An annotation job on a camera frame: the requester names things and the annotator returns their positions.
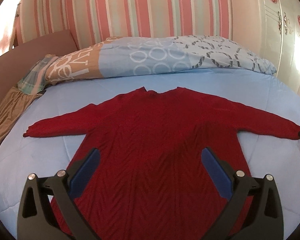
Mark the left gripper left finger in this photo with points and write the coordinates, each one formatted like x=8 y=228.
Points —
x=36 y=219

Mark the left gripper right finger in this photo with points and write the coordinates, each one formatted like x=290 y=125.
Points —
x=264 y=219

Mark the red knit sweater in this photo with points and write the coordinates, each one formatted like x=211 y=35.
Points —
x=150 y=183

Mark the light blue bed sheet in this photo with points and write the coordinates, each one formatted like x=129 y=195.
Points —
x=21 y=156

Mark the tan satin cloth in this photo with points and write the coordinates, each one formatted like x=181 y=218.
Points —
x=13 y=105

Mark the white wardrobe with flowers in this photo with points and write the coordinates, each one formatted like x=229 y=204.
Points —
x=280 y=42

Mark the plaid pastel pillow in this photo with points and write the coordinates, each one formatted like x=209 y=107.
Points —
x=34 y=81

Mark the pink brown headboard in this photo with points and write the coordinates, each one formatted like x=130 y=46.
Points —
x=15 y=63

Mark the blue patterned folded duvet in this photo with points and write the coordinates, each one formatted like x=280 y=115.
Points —
x=135 y=56

